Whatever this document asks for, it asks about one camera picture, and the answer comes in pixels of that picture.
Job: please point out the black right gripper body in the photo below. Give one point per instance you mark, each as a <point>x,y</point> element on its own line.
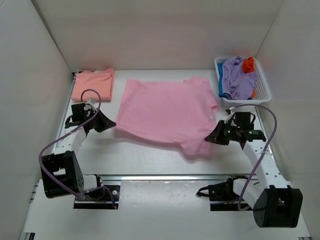
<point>225,133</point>

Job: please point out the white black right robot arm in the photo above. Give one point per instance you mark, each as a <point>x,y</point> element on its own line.
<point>275,204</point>

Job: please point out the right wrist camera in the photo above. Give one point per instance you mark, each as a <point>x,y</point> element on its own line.
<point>230,113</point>

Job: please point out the folded salmon t-shirt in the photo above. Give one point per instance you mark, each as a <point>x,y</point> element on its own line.
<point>100,81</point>

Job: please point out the lavender t-shirt in basket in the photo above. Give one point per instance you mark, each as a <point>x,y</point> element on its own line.
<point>235,83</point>

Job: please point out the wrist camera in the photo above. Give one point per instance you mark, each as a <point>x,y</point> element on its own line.
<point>230,113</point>
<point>90,102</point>

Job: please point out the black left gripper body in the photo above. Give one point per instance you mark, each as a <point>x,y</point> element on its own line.
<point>99,123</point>

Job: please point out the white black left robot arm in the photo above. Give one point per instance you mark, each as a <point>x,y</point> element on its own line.
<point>60,170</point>

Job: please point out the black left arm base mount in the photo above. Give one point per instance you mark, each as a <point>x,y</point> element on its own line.
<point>100,193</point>

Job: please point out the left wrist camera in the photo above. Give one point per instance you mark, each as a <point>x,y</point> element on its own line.
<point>90,102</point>

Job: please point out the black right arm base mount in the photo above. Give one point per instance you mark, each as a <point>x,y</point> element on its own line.
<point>221,195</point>

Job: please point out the aluminium table edge rail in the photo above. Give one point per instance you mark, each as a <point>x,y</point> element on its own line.
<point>172,177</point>

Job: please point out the orange garment in basket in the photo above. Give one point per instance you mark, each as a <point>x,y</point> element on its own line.
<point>248,65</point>

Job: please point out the pink t-shirt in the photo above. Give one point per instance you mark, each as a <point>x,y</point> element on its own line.
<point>181,113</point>

